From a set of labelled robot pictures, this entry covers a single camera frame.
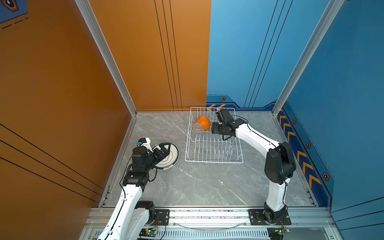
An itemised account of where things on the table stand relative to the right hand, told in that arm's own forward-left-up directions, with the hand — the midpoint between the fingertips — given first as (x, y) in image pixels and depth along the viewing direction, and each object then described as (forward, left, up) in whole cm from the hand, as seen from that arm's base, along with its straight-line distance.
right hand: (214, 128), depth 93 cm
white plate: (-16, +27, -10) cm, 33 cm away
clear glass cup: (+4, +11, -4) cm, 12 cm away
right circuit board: (-52, -27, -15) cm, 60 cm away
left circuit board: (-52, +35, -14) cm, 64 cm away
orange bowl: (+12, +6, -6) cm, 14 cm away
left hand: (-16, +27, +5) cm, 32 cm away
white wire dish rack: (-6, +8, -10) cm, 14 cm away
